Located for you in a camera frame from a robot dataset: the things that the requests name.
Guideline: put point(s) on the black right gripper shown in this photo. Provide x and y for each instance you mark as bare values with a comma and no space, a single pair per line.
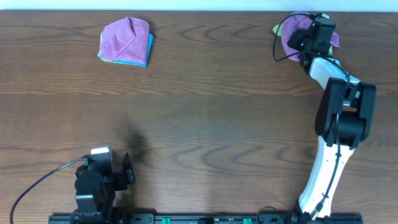
292,41

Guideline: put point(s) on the green microfibre cloth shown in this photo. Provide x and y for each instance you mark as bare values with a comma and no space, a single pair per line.
277,30

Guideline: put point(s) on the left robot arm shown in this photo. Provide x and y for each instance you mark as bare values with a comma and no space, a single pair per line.
96,186

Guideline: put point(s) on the folded purple cloth on stack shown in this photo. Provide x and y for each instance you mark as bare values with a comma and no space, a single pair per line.
125,39

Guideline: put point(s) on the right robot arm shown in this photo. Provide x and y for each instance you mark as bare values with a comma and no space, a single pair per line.
343,118

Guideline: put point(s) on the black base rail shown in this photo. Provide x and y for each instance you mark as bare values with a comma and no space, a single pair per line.
148,218

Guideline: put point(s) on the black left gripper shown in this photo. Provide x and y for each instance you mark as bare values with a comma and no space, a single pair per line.
122,175

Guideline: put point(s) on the folded blue cloth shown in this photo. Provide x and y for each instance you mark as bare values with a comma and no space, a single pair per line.
144,65

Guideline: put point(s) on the purple microfibre cloth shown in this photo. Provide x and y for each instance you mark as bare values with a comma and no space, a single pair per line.
299,22

